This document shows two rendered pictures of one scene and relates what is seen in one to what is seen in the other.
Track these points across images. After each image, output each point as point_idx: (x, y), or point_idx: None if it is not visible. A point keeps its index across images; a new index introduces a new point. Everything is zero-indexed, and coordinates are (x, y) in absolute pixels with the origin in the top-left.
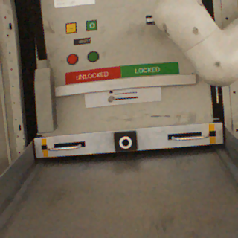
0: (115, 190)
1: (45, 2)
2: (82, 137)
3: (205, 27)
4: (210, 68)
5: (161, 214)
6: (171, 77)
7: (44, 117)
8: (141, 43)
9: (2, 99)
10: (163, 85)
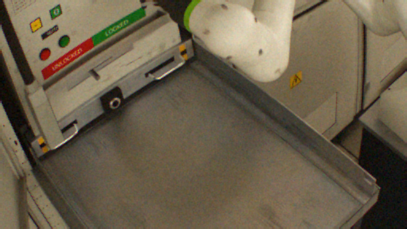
0: (174, 184)
1: None
2: (73, 117)
3: (266, 44)
4: (269, 76)
5: (256, 207)
6: (146, 28)
7: (53, 134)
8: (107, 5)
9: None
10: (140, 38)
